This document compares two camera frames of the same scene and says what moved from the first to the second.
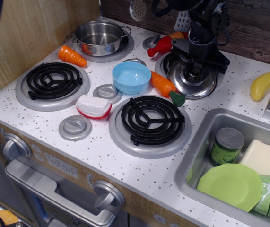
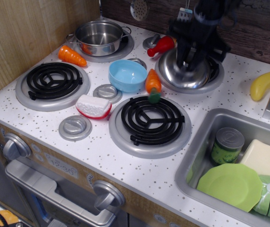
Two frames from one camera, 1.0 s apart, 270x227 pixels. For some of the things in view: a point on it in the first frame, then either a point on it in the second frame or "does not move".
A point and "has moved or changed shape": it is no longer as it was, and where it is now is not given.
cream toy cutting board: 266,160 does not move
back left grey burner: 126,47 does not move
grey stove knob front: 75,128 does not move
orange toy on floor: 8,217 does not move
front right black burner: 150,126 does not move
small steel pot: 100,38 does not move
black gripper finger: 204,70 → 195,57
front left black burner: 52,87 does not move
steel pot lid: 190,90 has moved or changed shape
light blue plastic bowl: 131,78 has moved or changed shape
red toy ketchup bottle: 163,44 does not move
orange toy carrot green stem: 167,88 → 153,86
